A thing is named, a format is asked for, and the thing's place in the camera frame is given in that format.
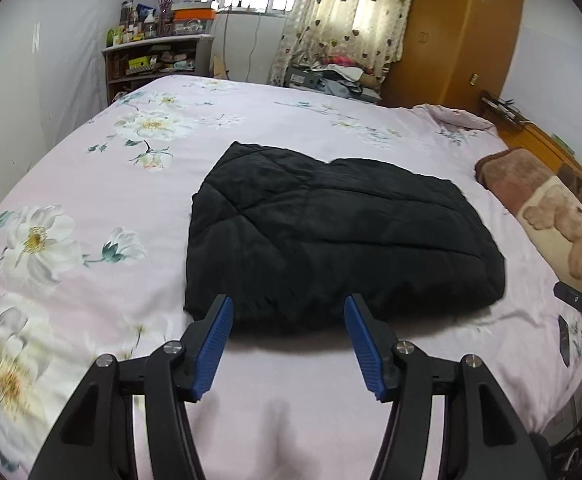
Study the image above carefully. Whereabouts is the black puffer jacket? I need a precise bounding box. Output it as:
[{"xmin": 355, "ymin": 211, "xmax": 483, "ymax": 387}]
[{"xmin": 184, "ymin": 142, "xmax": 506, "ymax": 335}]

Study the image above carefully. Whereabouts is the pile of clothes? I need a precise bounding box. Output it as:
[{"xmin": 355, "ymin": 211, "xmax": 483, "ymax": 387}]
[{"xmin": 283, "ymin": 63, "xmax": 381, "ymax": 104}]

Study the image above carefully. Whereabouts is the bear pattern plush blanket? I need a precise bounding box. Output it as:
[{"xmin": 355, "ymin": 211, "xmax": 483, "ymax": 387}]
[{"xmin": 475, "ymin": 148, "xmax": 582, "ymax": 292}]

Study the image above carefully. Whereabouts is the pink floral bed quilt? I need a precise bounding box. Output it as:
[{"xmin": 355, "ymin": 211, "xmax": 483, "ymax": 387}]
[{"xmin": 0, "ymin": 76, "xmax": 582, "ymax": 479}]

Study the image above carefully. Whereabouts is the wooden headboard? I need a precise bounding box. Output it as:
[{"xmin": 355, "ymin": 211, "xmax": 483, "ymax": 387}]
[{"xmin": 481, "ymin": 90, "xmax": 582, "ymax": 175}]

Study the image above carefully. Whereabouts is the wooden shelf cabinet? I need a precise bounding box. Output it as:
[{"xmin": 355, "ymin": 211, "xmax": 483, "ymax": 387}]
[{"xmin": 102, "ymin": 34, "xmax": 214, "ymax": 104}]

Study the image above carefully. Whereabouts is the wooden wardrobe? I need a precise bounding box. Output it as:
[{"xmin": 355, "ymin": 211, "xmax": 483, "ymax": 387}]
[{"xmin": 381, "ymin": 0, "xmax": 524, "ymax": 114}]

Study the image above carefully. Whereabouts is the orange lidded storage box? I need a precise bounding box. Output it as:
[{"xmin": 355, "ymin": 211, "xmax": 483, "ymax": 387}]
[{"xmin": 172, "ymin": 0, "xmax": 218, "ymax": 36}]

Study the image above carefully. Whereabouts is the heart pattern curtain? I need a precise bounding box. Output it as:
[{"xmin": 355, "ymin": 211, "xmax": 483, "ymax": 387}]
[{"xmin": 269, "ymin": 0, "xmax": 412, "ymax": 86}]

